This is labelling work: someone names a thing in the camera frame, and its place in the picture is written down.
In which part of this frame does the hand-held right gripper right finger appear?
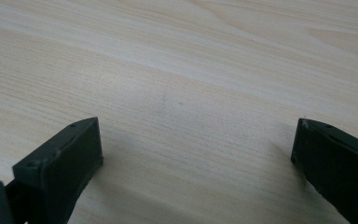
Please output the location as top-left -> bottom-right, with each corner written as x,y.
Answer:
290,118 -> 358,224

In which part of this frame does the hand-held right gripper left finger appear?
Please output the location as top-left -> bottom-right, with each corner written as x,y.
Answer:
11,117 -> 104,224

